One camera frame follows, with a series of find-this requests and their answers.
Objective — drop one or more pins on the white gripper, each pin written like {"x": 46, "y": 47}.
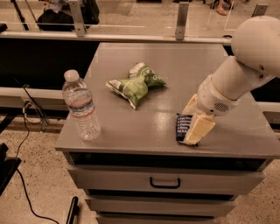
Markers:
{"x": 212, "y": 101}

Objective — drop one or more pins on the blue rxbar blueberry bar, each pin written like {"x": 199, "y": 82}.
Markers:
{"x": 182, "y": 126}

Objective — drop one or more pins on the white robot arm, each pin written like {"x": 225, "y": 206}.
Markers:
{"x": 255, "y": 61}

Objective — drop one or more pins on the green jalapeno chip bag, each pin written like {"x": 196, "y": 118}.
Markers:
{"x": 141, "y": 77}

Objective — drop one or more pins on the grey drawer cabinet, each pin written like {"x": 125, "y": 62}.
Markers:
{"x": 135, "y": 144}

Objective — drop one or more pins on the person foot in background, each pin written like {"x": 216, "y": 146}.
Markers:
{"x": 220, "y": 9}

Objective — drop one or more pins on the clear plastic water bottle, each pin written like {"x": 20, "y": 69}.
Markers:
{"x": 79, "y": 100}

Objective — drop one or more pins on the metal railing with posts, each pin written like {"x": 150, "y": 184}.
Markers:
{"x": 130, "y": 20}

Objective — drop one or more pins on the black bar on floor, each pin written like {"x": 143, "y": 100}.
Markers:
{"x": 73, "y": 210}

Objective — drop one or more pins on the seated person in background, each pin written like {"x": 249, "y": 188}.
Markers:
{"x": 58, "y": 17}

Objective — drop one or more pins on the black object at left edge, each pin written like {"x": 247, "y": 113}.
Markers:
{"x": 8, "y": 166}

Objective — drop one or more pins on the black drawer handle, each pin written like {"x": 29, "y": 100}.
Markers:
{"x": 165, "y": 184}

